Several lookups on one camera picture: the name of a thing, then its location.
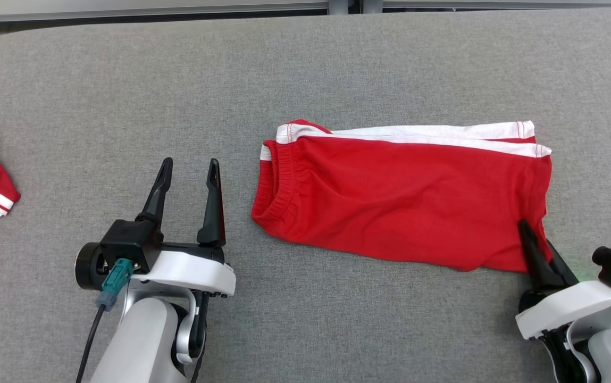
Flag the grey partition post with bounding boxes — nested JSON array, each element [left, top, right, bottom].
[[328, 0, 384, 15]]

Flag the red shorts white stripes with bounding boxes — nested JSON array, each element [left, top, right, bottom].
[[251, 119, 553, 273]]

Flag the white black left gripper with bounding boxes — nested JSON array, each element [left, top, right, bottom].
[[75, 157, 237, 297]]

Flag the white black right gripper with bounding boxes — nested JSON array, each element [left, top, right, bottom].
[[515, 219, 611, 340]]

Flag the black cable teal connector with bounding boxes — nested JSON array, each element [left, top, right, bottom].
[[76, 259, 135, 383]]

